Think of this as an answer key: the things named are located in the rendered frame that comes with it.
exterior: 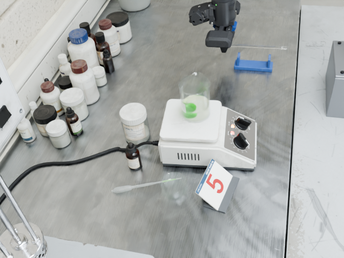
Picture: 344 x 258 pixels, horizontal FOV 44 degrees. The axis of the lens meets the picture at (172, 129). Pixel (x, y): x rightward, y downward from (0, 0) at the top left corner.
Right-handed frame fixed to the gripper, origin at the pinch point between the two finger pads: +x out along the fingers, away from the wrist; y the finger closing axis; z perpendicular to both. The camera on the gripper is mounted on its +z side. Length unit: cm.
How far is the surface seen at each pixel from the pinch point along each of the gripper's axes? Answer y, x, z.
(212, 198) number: 45.4, 5.9, -4.5
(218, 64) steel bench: 0.1, 7.8, 1.6
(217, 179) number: 41.0, 5.4, -4.8
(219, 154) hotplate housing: 36.8, 2.4, -4.7
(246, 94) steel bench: 11.5, 7.8, -7.3
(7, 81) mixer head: 66, -38, 11
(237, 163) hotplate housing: 36.5, 5.0, -8.2
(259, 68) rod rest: 1.7, 6.9, -9.5
